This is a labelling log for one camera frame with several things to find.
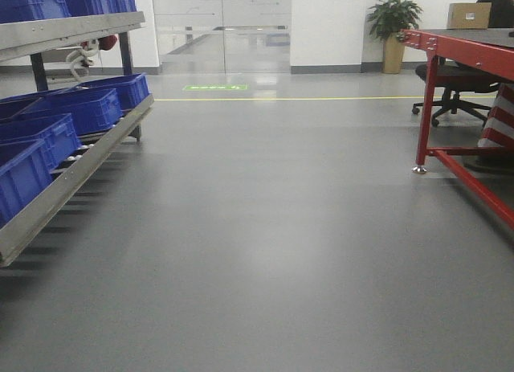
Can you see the small brown cardboard package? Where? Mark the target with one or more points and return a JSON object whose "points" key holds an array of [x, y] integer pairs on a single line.
{"points": [[466, 15]]}

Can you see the blue plastic crate far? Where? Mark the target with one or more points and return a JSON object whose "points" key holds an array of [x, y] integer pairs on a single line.
{"points": [[131, 89]]}

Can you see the blue plastic crate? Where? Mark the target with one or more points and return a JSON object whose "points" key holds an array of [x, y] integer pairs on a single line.
{"points": [[24, 175], [91, 110], [58, 133], [131, 89]]}

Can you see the glass double door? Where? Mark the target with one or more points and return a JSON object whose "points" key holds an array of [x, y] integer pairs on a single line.
{"points": [[223, 36]]}

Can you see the potted green plant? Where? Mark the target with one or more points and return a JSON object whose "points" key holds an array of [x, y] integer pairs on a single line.
{"points": [[387, 19]]}

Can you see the black office chair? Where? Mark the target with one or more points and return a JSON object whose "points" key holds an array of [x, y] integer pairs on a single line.
{"points": [[456, 80]]}

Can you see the blue plastic crate front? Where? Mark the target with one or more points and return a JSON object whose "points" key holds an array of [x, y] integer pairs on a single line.
{"points": [[24, 175]]}

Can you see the red white striped barrier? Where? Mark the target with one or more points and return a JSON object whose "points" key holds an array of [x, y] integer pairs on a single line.
{"points": [[498, 130]]}

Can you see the grey metal roller rack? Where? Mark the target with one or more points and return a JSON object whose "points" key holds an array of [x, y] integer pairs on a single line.
{"points": [[33, 38]]}

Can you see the blue crate on top shelf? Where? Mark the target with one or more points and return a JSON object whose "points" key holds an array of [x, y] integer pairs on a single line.
{"points": [[33, 10]]}

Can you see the red metal table frame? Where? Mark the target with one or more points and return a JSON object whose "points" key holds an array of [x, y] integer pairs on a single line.
{"points": [[488, 50]]}

